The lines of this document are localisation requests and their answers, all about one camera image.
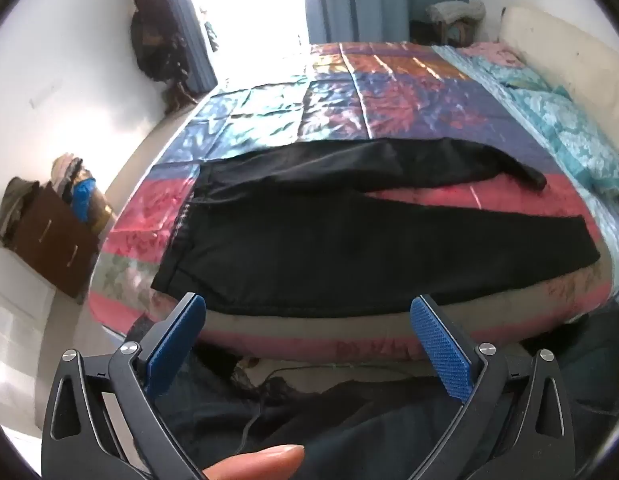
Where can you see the teal floral bed sheet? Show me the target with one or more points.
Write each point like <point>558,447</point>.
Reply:
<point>564,120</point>

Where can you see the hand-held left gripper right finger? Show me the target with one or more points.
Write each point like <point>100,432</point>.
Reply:
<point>442,345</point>

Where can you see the wide blue curtain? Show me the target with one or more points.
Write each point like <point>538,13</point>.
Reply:
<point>359,0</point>

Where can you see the brown wooden cabinet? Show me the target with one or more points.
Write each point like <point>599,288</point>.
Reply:
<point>49,240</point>

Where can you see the person's left hand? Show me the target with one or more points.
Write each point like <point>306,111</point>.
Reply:
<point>254,462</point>

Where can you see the black pants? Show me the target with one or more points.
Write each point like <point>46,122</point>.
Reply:
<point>339,250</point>

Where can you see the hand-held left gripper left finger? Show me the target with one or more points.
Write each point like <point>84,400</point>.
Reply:
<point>174,345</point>

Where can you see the narrow blue curtain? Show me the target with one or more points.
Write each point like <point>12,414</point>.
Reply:
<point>194,35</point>

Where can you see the wooden chair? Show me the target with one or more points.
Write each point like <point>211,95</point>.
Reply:
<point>432,32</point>

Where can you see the cream pillow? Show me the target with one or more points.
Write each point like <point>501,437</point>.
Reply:
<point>564,50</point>

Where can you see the blue plastic bag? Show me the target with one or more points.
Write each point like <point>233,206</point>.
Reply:
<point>83,200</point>

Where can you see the dark hanging clothes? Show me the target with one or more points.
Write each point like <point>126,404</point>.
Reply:
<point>154,35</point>

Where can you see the bed with colourful patchwork quilt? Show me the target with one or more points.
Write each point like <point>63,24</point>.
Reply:
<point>389,90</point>

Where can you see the grey knitted cloth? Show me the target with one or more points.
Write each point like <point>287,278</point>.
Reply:
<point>457,10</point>

